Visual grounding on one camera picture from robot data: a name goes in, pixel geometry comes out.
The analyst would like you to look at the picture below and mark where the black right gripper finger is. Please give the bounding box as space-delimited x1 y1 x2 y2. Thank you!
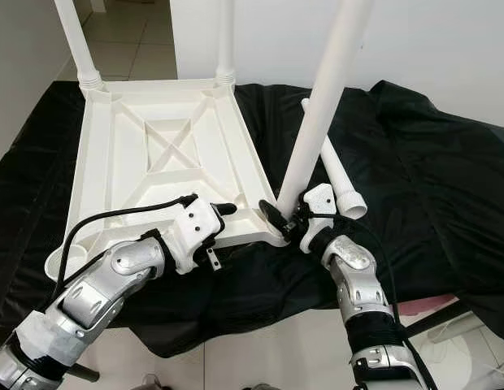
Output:
258 200 290 234

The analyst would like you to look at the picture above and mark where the white plastic table leg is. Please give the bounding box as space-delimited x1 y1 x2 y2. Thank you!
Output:
215 0 237 86
301 97 369 220
275 0 375 217
53 0 103 90

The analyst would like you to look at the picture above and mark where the white plastic table top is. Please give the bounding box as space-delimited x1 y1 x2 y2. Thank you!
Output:
45 77 290 285

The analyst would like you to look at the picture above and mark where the grey robot left leg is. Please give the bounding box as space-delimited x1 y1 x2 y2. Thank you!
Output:
141 372 165 390

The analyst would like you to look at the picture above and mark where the black table cloth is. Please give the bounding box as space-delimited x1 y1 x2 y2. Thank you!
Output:
0 77 504 358

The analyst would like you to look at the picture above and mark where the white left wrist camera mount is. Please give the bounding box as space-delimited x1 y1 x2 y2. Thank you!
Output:
166 195 225 277

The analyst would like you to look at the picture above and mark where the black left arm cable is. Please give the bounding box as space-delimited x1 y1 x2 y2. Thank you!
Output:
55 193 199 295

